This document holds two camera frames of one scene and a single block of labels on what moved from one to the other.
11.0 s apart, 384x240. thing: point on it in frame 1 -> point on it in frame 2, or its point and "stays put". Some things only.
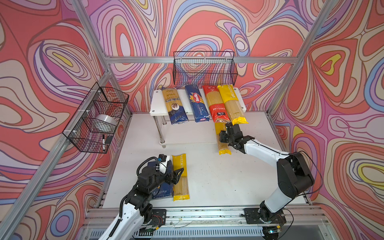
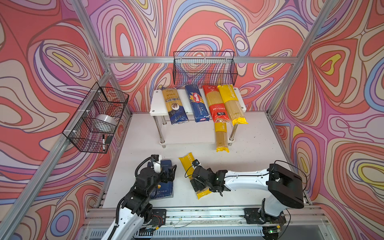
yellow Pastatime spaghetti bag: x=233 y=107 stays put
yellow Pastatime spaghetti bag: x=181 y=191 -> x=187 y=160
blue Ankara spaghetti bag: x=176 y=111 stays put
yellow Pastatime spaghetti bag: x=222 y=147 stays put
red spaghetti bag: x=216 y=104 stays put
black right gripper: x=222 y=136 -> x=194 y=181
